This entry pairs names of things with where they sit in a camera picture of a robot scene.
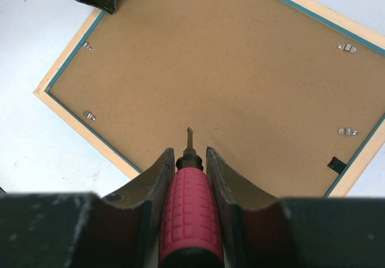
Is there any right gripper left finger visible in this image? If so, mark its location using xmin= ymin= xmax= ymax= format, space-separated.
xmin=1 ymin=148 xmax=174 ymax=267

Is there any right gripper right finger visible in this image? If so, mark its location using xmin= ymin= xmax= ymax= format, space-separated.
xmin=206 ymin=148 xmax=384 ymax=267

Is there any red handled screwdriver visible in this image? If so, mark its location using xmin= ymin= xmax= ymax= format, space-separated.
xmin=158 ymin=128 xmax=224 ymax=267

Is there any silver frame retaining clip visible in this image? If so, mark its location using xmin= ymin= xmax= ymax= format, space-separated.
xmin=83 ymin=42 xmax=93 ymax=51

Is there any black frame hanger tab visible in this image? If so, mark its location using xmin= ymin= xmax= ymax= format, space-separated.
xmin=327 ymin=157 xmax=347 ymax=174

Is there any brown frame backing board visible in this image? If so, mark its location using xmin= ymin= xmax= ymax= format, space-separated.
xmin=48 ymin=0 xmax=383 ymax=196

